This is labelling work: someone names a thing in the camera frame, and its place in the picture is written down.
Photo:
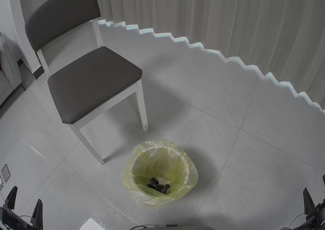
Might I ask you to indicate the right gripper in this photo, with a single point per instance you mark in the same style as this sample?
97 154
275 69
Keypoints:
318 212

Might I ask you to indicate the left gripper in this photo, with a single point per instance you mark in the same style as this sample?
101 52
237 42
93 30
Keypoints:
12 220

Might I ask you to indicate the yellow plastic bag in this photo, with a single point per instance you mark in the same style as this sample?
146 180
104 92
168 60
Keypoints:
142 196

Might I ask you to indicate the crumpled black plastic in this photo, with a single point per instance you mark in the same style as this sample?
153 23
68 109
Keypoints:
158 187

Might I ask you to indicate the pale grey sofa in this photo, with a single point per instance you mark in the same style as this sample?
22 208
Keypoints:
7 71

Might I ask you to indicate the grey and white chair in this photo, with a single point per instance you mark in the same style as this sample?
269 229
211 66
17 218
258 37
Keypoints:
88 84

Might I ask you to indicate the white curtain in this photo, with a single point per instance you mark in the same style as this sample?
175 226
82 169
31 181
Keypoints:
215 7

